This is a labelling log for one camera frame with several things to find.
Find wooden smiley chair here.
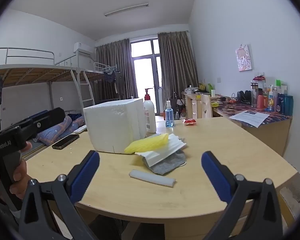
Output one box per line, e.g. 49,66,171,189
195,93,213,120

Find white lotion pump bottle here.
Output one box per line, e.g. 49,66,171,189
143,88,157,133

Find white bunk bed ladder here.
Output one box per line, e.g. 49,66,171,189
70,69,95,110

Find red hanging items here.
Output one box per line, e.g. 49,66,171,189
252,72,267,82

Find black smartphone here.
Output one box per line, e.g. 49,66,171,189
52,134,80,150

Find brown curtain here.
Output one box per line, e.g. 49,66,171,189
95,39,137,100
158,31,198,98

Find printed paper sheet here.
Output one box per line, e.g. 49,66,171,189
229,110,270,128

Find black headphones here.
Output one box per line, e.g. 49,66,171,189
237,90,252,103

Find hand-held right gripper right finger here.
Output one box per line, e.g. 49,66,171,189
201,151,283,240

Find cartoon wall poster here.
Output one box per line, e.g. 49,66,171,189
235,44,254,72

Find pale blue face mask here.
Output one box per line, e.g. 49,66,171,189
135,134,187,167

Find white air conditioner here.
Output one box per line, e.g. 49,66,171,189
74,42,93,55

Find grey sock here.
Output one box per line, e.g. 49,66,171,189
146,151,187,175

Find patterned desk mat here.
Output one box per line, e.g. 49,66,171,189
215,99,292,128

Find wooden desk with drawers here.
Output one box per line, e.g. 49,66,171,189
182,91,224,120

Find dark blue bottle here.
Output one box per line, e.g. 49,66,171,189
277,94,285,115

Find teal bottle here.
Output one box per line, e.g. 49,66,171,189
284,94,294,116

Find yellow mesh cloth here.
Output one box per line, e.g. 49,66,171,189
124,133,169,154

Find person's left hand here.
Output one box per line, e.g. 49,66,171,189
9,142,33,200

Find white foam box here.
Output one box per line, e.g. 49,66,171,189
83,98,147,154

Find black folded cart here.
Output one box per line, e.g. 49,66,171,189
170,91,186,117

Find clear tall water bottle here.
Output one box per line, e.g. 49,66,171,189
250,80,259,108

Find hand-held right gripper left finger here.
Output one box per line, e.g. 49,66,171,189
17,151,100,240

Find white bottle with yellow print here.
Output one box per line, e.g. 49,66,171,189
267,85,278,112

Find ceiling tube light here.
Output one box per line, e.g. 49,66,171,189
104,3,149,17

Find glass balcony door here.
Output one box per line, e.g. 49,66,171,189
130,38,163,117

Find white foam stick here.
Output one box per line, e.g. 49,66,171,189
129,169,177,187

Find hanging dark clothes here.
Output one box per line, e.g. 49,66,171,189
103,69,127,98

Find blue checked quilt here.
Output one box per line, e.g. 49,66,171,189
37,116,85,145

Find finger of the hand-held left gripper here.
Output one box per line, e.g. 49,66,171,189
21,107,66,140
1,118,35,133

